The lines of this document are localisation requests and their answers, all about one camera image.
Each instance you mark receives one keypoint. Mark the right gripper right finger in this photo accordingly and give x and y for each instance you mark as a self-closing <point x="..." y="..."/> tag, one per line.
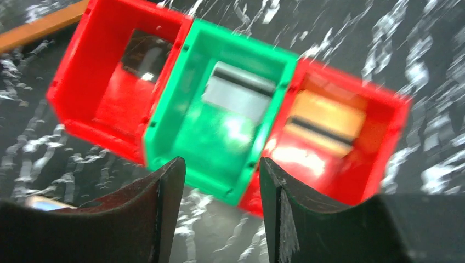
<point x="304" y="225"/>

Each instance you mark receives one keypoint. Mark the right red plastic bin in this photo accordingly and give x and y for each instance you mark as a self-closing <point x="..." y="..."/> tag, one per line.
<point x="355" y="177"/>

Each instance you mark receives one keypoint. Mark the beige leather card holder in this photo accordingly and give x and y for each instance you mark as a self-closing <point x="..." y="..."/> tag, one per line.
<point x="46" y="204"/>

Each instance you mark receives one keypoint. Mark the orange wooden shelf rack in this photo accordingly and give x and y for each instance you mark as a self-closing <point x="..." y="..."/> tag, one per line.
<point x="41" y="27"/>

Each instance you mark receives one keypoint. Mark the green plastic bin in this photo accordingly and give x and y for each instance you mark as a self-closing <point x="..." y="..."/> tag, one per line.
<point x="220" y="148"/>

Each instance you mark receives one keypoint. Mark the left red plastic bin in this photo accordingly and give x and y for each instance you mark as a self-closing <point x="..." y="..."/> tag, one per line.
<point x="92" y="96"/>

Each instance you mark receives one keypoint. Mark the red plastic bin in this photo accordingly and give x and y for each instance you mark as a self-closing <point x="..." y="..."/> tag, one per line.
<point x="92" y="96"/>
<point x="355" y="177"/>

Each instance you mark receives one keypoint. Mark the black card in bin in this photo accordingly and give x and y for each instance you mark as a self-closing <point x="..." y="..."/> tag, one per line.
<point x="145" y="55"/>

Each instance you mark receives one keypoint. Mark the silver card in bin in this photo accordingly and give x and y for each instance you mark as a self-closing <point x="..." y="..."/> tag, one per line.
<point x="239" y="91"/>

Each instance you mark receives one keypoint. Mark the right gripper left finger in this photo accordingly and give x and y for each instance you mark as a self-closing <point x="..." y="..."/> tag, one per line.
<point x="133" y="224"/>

